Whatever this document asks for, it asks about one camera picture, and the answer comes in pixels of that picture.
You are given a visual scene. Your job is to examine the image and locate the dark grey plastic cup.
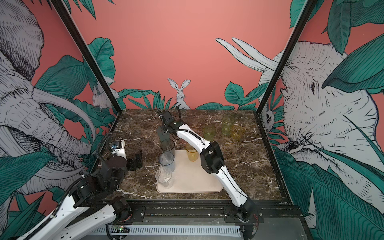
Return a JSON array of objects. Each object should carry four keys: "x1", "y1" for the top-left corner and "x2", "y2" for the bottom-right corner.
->
[{"x1": 161, "y1": 139, "x2": 175, "y2": 155}]

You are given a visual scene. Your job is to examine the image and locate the blue plastic cup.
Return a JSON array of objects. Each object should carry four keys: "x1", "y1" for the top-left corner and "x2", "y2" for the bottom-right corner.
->
[{"x1": 159, "y1": 152, "x2": 176, "y2": 172}]

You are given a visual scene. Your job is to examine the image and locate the orange plastic cup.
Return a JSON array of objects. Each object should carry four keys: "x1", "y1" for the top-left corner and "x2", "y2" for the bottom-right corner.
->
[{"x1": 186, "y1": 143, "x2": 200, "y2": 162}]

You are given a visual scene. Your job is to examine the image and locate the clear plastic cup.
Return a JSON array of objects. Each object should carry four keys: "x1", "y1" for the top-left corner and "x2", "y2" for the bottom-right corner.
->
[{"x1": 155, "y1": 166, "x2": 173, "y2": 189}]

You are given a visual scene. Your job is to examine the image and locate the beige plastic tray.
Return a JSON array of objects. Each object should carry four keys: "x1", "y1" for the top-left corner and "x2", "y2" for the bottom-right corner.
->
[{"x1": 157, "y1": 150, "x2": 223, "y2": 194}]

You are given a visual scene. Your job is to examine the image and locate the tall green plastic cup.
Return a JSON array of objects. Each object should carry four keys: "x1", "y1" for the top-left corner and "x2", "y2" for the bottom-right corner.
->
[{"x1": 222, "y1": 115, "x2": 235, "y2": 136}]

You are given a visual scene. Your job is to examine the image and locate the teal frosted plastic cup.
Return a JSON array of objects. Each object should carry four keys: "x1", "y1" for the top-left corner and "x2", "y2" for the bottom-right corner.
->
[{"x1": 157, "y1": 126, "x2": 170, "y2": 143}]

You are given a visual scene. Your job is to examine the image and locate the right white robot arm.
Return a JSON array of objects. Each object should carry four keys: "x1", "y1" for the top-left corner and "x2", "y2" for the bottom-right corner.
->
[{"x1": 157, "y1": 110, "x2": 260, "y2": 223}]

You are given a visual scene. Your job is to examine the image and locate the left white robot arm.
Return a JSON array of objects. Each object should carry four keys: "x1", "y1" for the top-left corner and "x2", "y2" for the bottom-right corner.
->
[{"x1": 14, "y1": 140, "x2": 143, "y2": 240}]

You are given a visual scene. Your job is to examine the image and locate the short green plastic cup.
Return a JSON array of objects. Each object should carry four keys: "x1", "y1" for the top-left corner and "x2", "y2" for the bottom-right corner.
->
[{"x1": 203, "y1": 125, "x2": 216, "y2": 142}]

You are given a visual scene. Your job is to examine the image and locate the yellow plastic cup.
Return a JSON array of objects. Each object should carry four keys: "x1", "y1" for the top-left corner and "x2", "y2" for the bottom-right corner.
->
[{"x1": 231, "y1": 125, "x2": 244, "y2": 141}]

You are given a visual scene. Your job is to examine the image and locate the white vented strip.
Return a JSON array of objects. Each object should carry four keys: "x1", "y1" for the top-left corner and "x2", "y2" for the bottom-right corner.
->
[{"x1": 108, "y1": 225, "x2": 242, "y2": 237}]

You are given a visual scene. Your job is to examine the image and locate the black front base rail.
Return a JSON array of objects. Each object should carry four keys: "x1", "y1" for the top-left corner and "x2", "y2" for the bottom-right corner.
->
[{"x1": 125, "y1": 199, "x2": 304, "y2": 224}]

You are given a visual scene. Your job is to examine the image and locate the left black frame post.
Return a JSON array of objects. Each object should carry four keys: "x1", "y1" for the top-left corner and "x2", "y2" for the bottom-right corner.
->
[{"x1": 51, "y1": 0, "x2": 122, "y2": 114}]

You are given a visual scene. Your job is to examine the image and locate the black frame post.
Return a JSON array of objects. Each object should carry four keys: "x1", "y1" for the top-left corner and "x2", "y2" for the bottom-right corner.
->
[
  {"x1": 51, "y1": 0, "x2": 122, "y2": 114},
  {"x1": 256, "y1": 0, "x2": 317, "y2": 116}
]

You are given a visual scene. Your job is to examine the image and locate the right black frame post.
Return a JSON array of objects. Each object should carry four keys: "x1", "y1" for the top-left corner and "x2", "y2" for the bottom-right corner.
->
[{"x1": 256, "y1": 0, "x2": 317, "y2": 116}]

